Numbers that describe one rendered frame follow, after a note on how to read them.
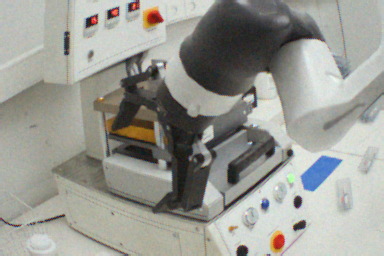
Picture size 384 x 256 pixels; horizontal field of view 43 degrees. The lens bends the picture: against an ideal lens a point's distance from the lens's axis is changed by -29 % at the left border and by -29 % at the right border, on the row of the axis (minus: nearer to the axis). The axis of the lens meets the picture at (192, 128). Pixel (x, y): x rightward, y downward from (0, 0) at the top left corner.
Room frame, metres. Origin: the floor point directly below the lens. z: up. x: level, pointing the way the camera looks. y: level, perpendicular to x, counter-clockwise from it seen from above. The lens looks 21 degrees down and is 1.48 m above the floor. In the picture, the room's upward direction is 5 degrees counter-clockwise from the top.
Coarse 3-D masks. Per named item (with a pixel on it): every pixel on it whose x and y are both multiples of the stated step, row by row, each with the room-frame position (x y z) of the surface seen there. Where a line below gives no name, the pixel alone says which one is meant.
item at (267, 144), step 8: (272, 136) 1.17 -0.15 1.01; (256, 144) 1.14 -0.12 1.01; (264, 144) 1.14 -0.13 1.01; (272, 144) 1.16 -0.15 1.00; (248, 152) 1.10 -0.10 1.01; (256, 152) 1.11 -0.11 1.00; (264, 152) 1.14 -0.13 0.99; (272, 152) 1.16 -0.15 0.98; (232, 160) 1.07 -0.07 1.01; (240, 160) 1.07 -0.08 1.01; (248, 160) 1.09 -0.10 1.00; (232, 168) 1.06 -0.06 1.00; (240, 168) 1.07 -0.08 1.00; (232, 176) 1.06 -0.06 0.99
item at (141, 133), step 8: (112, 120) 1.20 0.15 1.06; (136, 120) 1.18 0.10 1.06; (144, 120) 1.18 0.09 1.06; (128, 128) 1.16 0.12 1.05; (136, 128) 1.15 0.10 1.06; (144, 128) 1.14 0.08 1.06; (152, 128) 1.13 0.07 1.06; (112, 136) 1.19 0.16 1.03; (120, 136) 1.18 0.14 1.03; (128, 136) 1.17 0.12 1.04; (136, 136) 1.15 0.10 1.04; (144, 136) 1.14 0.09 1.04; (152, 136) 1.13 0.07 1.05; (136, 144) 1.15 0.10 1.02; (144, 144) 1.14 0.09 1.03; (152, 144) 1.13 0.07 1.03
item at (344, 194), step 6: (336, 180) 1.37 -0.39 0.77; (342, 180) 1.36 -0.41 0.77; (348, 180) 1.35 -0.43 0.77; (336, 186) 1.33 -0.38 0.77; (342, 186) 1.32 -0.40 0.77; (348, 186) 1.31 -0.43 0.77; (342, 192) 1.29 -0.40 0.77; (348, 192) 1.28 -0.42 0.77; (342, 198) 1.25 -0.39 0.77; (348, 198) 1.24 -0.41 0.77; (342, 204) 1.21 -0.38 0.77; (348, 204) 1.21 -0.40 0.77
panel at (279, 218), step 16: (288, 176) 1.19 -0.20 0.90; (256, 192) 1.10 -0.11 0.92; (272, 192) 1.14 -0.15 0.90; (288, 192) 1.17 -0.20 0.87; (240, 208) 1.05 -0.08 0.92; (256, 208) 1.08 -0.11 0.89; (272, 208) 1.11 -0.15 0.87; (288, 208) 1.15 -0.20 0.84; (304, 208) 1.19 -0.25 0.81; (224, 224) 1.00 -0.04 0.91; (240, 224) 1.03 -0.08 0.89; (256, 224) 1.06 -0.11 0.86; (272, 224) 1.09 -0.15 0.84; (288, 224) 1.12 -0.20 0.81; (224, 240) 0.98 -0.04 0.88; (240, 240) 1.01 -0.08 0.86; (256, 240) 1.03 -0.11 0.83; (272, 240) 1.06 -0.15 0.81; (288, 240) 1.10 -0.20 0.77
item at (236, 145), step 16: (224, 144) 1.15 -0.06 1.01; (240, 144) 1.19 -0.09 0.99; (224, 160) 1.15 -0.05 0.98; (256, 160) 1.15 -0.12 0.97; (272, 160) 1.16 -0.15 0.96; (224, 176) 1.10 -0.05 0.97; (240, 176) 1.09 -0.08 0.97; (256, 176) 1.11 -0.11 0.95; (224, 192) 1.03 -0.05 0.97; (240, 192) 1.07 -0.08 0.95
